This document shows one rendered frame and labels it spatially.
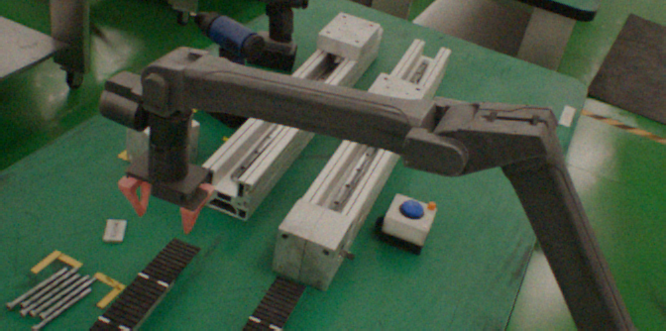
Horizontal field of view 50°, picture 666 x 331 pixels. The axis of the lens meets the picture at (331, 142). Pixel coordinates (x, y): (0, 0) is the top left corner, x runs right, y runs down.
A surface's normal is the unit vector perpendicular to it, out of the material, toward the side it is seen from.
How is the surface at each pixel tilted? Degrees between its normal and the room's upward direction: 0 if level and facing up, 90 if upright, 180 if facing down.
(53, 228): 0
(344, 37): 0
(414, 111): 10
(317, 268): 90
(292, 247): 90
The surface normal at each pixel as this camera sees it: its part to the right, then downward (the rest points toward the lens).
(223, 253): 0.17, -0.82
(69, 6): -0.41, 0.45
